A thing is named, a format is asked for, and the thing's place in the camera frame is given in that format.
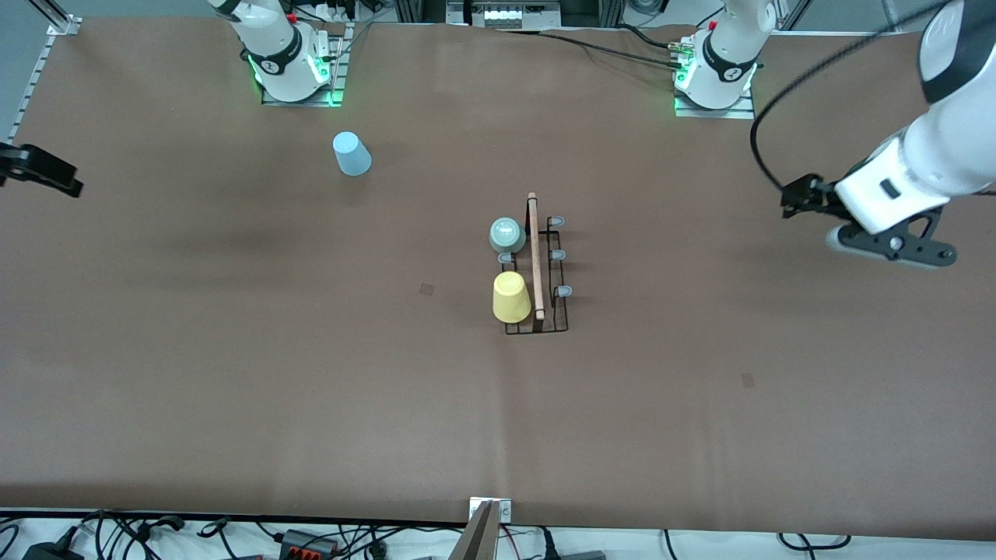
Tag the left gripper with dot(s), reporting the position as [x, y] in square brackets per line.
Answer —
[823, 198]

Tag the pale green plastic cup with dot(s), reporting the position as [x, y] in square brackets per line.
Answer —
[506, 233]

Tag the yellow plastic cup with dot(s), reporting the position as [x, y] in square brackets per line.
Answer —
[511, 299]

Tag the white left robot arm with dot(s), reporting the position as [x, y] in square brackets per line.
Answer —
[949, 148]

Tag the light blue plastic cup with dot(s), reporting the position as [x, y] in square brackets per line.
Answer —
[352, 155]

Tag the brown table cover mat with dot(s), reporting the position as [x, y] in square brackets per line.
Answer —
[622, 389]

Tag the white power strip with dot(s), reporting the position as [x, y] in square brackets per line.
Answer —
[327, 12]

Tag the grey electrical box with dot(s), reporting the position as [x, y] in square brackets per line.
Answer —
[506, 14]

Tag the black power adapter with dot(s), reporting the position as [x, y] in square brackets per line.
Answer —
[50, 554]

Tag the black orange connector box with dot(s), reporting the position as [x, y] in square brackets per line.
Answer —
[307, 542]

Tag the black left camera bracket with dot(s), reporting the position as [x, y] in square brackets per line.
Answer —
[910, 247]

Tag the aluminium frame strut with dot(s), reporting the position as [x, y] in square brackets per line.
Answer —
[795, 12]

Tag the small metal edge bracket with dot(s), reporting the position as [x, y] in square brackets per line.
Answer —
[504, 511]

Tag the tapered grey brown post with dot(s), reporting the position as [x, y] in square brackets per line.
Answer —
[476, 540]

